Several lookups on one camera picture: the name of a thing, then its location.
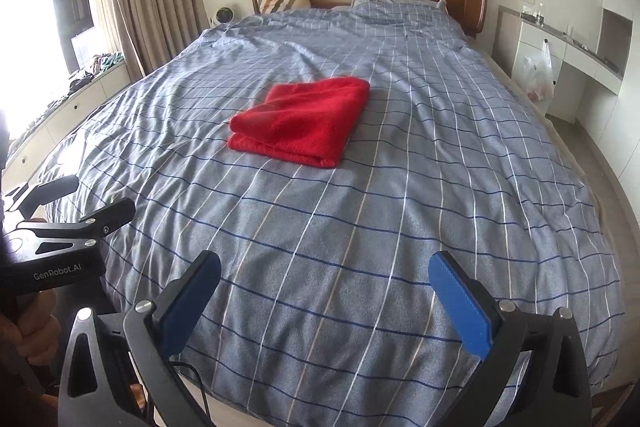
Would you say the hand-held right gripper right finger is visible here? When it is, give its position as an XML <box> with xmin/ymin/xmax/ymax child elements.
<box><xmin>428</xmin><ymin>250</ymin><xmax>593</xmax><ymax>427</ymax></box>

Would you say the blue checked duvet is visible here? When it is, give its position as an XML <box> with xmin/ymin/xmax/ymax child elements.
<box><xmin>37</xmin><ymin>2</ymin><xmax>626</xmax><ymax>408</ymax></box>

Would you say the pile of clothes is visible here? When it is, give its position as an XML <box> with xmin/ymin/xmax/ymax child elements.
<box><xmin>67</xmin><ymin>52</ymin><xmax>126</xmax><ymax>90</ymax></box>

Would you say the clear plastic bag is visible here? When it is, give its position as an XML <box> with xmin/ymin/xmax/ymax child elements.
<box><xmin>521</xmin><ymin>42</ymin><xmax>555</xmax><ymax>102</ymax></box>

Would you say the sheer light curtain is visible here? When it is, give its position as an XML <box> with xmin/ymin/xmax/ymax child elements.
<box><xmin>85</xmin><ymin>0</ymin><xmax>146</xmax><ymax>80</ymax></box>

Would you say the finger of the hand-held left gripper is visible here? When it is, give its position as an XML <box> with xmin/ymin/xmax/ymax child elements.
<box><xmin>4</xmin><ymin>174</ymin><xmax>80</xmax><ymax>220</ymax></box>
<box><xmin>17</xmin><ymin>198</ymin><xmax>137</xmax><ymax>258</ymax></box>

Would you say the black cable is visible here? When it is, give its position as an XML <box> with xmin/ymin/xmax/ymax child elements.
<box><xmin>170</xmin><ymin>358</ymin><xmax>212</xmax><ymax>427</ymax></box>

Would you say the white window bench cabinet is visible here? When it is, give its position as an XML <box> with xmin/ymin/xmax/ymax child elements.
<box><xmin>0</xmin><ymin>57</ymin><xmax>133</xmax><ymax>192</ymax></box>

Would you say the window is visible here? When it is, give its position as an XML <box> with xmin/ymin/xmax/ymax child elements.
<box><xmin>0</xmin><ymin>0</ymin><xmax>96</xmax><ymax>128</ymax></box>

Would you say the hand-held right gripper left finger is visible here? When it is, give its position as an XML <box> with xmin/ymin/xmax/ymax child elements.
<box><xmin>59</xmin><ymin>250</ymin><xmax>222</xmax><ymax>427</ymax></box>

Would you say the red sweater with white patch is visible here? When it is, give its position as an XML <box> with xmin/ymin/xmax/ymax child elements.
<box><xmin>228</xmin><ymin>76</ymin><xmax>371</xmax><ymax>169</ymax></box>

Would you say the white built-in desk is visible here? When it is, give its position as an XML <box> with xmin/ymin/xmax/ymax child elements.
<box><xmin>492</xmin><ymin>4</ymin><xmax>628</xmax><ymax>135</ymax></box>

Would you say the person's left hand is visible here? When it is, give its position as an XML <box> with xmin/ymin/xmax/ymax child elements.
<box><xmin>0</xmin><ymin>291</ymin><xmax>59</xmax><ymax>388</ymax></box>

